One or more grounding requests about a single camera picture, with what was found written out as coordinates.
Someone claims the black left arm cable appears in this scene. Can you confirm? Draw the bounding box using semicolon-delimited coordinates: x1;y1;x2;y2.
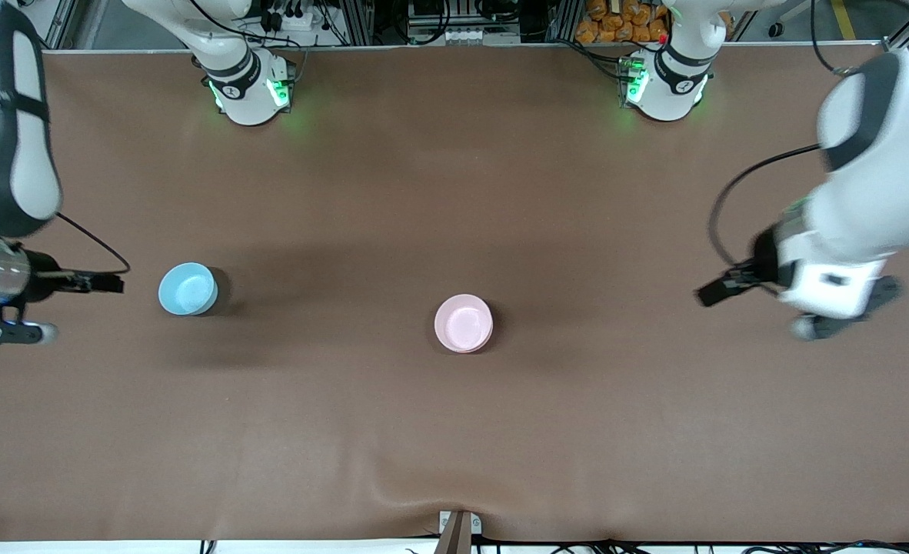
706;143;826;272

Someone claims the white terminal block device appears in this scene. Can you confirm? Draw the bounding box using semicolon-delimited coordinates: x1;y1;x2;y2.
445;26;521;45

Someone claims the orange packaged items pile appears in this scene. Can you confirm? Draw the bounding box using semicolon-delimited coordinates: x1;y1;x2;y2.
575;0;671;45

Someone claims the brown table mat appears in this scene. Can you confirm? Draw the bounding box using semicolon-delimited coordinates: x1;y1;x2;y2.
0;45;909;543

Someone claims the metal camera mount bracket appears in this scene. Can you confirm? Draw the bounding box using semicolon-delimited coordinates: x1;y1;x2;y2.
438;509;483;554

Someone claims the blue plastic bowl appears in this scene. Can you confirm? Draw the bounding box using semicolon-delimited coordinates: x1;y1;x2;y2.
158;262;219;317

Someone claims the white power strip with plugs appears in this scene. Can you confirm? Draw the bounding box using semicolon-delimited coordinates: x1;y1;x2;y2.
264;0;315;33

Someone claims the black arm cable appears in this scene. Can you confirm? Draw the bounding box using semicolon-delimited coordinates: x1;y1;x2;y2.
53;212;132;276
706;143;826;272

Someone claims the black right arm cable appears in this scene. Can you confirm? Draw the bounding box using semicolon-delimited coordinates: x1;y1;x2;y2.
53;212;132;276

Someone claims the pink plastic bowl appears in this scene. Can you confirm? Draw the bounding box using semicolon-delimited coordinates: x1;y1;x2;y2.
434;294;494;354

